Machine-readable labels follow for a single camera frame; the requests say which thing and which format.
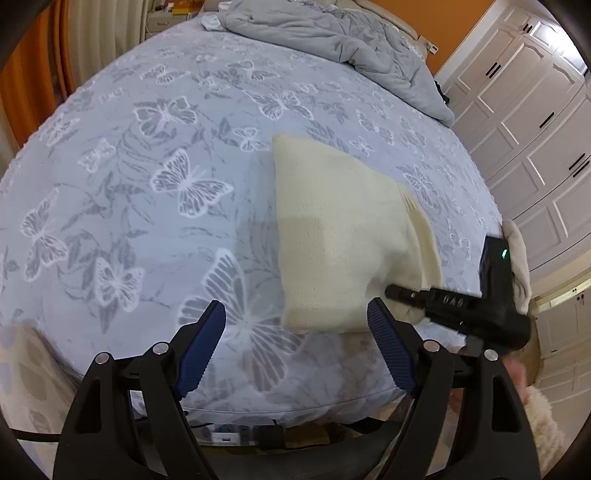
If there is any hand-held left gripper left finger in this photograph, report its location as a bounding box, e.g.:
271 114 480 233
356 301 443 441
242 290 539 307
52 300 227 480

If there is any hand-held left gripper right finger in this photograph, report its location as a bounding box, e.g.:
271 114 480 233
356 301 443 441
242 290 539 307
367 296 541 480

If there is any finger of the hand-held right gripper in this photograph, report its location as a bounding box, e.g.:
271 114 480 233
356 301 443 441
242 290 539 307
385 284 432 309

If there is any cream knit cherry cardigan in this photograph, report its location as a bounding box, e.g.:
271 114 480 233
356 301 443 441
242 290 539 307
271 134 446 334

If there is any person's right hand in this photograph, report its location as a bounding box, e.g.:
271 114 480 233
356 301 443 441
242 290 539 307
503 353 528 393

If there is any cream cloth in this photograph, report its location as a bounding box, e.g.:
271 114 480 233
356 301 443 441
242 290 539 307
502 219 533 315

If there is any white power strip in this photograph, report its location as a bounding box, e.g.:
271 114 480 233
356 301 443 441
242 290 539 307
203 425 252 446

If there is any white panelled wardrobe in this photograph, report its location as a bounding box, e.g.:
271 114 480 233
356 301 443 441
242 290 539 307
434 0 591 407

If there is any bed with butterfly sheet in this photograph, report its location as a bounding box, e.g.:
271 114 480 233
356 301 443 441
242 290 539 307
0 9 504 425

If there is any grey duvet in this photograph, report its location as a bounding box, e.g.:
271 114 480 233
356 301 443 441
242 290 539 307
217 0 455 127

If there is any orange curtain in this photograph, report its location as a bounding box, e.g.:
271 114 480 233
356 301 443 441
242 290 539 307
0 0 77 148

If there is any white curtain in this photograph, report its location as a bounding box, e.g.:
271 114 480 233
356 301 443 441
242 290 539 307
69 0 153 93

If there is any white nightstand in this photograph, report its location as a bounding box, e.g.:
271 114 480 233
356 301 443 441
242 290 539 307
145 7 204 35

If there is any black cable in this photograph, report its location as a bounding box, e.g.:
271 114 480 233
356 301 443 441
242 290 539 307
9 427 61 444

